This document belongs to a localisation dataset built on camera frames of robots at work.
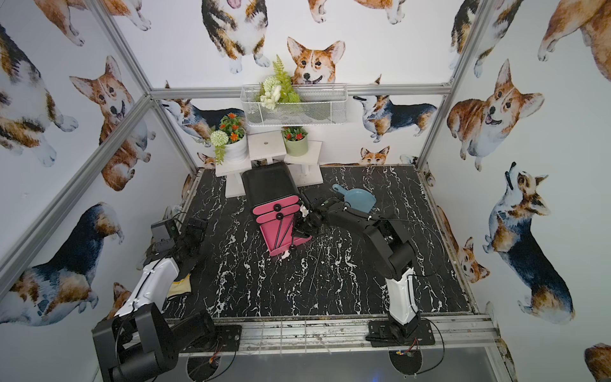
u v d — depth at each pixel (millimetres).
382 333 732
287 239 952
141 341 449
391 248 515
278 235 967
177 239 686
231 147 949
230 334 731
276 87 782
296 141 976
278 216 923
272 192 932
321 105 926
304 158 1037
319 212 697
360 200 1110
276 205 878
